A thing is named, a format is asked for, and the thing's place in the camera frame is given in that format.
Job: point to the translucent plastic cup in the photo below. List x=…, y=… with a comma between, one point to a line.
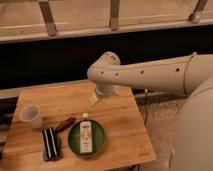
x=31, y=115

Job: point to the metal bracket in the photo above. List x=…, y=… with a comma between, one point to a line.
x=195, y=15
x=114, y=14
x=47, y=17

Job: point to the red brown handled tool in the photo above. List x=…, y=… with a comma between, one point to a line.
x=65, y=124

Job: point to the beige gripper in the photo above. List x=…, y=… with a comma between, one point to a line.
x=101, y=92

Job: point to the left metal bracket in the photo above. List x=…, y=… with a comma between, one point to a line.
x=47, y=17

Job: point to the green round plate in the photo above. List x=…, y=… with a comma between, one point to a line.
x=98, y=139

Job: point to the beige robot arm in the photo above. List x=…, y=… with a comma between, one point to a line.
x=190, y=76

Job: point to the middle metal bracket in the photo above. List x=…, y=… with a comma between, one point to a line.
x=114, y=14

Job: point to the right metal bracket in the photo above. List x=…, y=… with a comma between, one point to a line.
x=195, y=15

